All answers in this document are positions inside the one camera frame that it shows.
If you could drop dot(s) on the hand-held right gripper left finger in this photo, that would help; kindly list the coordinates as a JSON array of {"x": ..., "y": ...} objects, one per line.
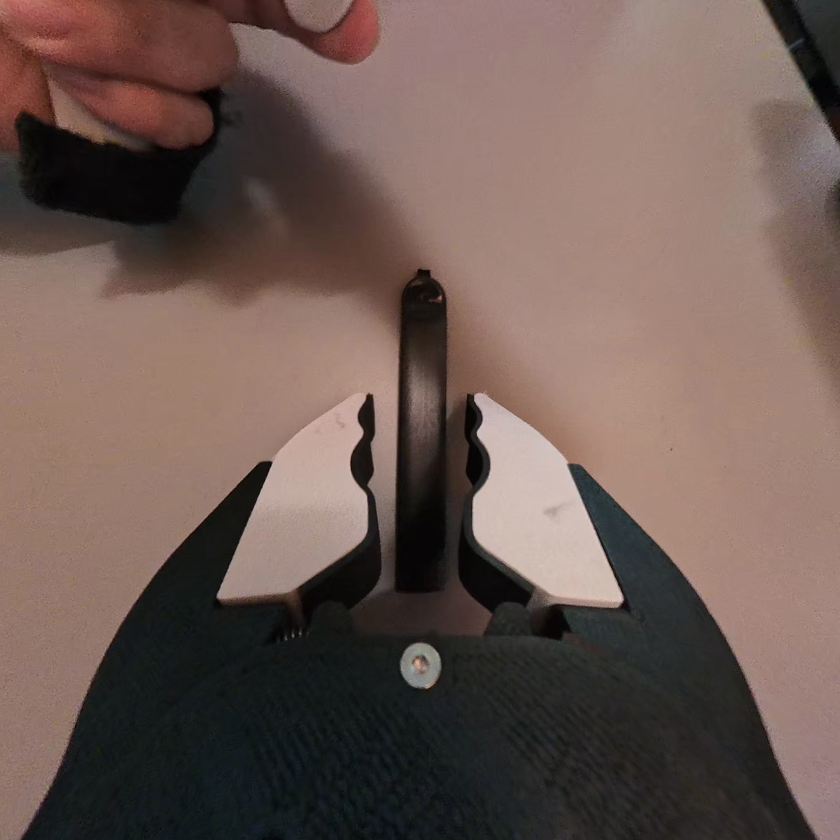
[{"x": 308, "y": 518}]

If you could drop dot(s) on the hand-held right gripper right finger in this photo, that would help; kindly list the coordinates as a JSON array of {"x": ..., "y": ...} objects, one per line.
[{"x": 538, "y": 518}]

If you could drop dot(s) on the black remote battery cover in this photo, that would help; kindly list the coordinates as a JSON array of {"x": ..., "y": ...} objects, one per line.
[{"x": 421, "y": 426}]

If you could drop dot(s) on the grey desk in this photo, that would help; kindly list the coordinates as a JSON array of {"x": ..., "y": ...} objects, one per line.
[{"x": 623, "y": 262}]

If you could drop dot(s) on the person's left hand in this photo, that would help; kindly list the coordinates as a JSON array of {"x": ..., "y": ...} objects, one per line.
[{"x": 131, "y": 59}]

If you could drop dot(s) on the dark object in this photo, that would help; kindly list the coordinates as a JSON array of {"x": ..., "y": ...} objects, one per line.
[{"x": 820, "y": 52}]

